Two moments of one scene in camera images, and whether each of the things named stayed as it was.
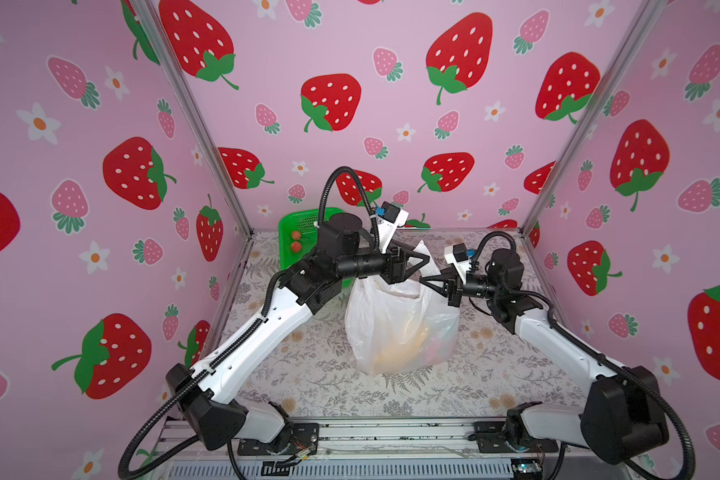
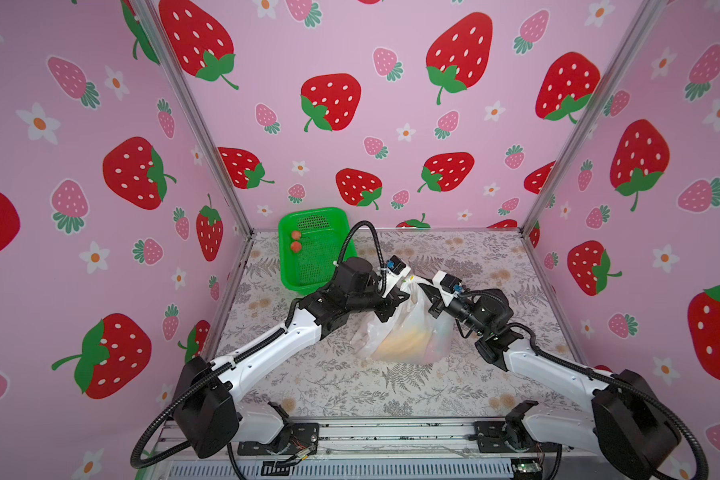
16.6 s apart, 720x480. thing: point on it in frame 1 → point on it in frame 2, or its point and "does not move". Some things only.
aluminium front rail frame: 393,449 does not move
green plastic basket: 298,235 does not move
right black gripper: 456,287 → 442,298
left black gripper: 393,265 → 390,298
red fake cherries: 296,246 does not move
